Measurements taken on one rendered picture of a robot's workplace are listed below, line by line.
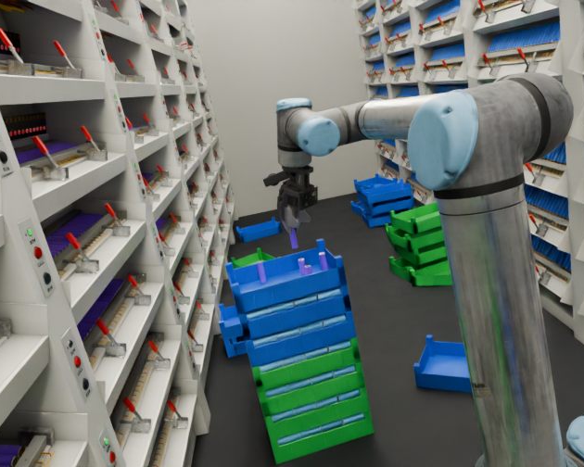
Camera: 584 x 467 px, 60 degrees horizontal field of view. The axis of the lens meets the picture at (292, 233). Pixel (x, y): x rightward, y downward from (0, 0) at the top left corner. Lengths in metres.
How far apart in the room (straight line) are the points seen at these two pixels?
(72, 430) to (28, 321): 0.20
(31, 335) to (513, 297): 0.69
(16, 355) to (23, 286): 0.10
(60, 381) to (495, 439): 0.66
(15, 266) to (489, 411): 0.71
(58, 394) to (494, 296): 0.67
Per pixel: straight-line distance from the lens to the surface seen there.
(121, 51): 2.19
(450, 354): 1.92
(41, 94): 1.08
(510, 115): 0.69
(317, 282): 1.34
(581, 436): 0.99
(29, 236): 0.86
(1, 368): 0.80
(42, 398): 0.93
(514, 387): 0.77
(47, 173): 1.07
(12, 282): 0.85
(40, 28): 1.53
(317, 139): 1.17
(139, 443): 1.23
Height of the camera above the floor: 1.02
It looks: 16 degrees down
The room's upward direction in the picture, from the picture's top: 12 degrees counter-clockwise
